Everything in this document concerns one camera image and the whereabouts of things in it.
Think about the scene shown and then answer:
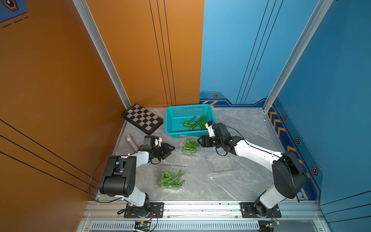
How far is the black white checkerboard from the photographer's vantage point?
1071 mm

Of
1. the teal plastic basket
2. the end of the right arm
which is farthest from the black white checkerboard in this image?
the end of the right arm

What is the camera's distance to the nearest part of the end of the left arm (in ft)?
2.51

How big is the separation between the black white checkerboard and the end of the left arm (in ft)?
0.80
